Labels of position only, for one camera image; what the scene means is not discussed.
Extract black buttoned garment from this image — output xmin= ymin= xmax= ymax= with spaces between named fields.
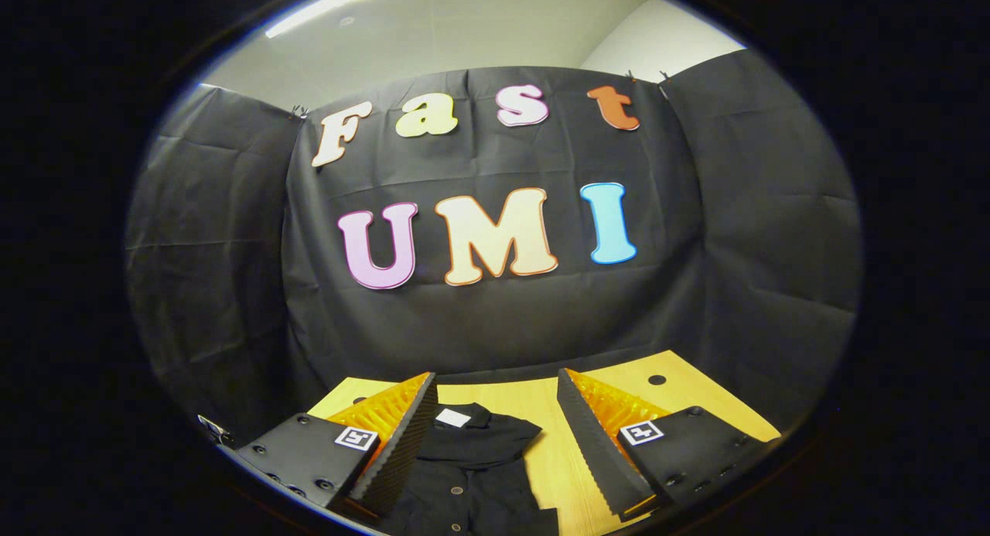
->
xmin=379 ymin=402 xmax=559 ymax=535

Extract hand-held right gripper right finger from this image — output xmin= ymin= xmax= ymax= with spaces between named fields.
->
xmin=557 ymin=368 xmax=778 ymax=521

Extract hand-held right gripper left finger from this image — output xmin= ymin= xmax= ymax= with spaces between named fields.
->
xmin=236 ymin=372 xmax=439 ymax=520

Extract black backdrop cloth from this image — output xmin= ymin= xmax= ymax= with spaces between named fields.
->
xmin=124 ymin=49 xmax=863 ymax=444

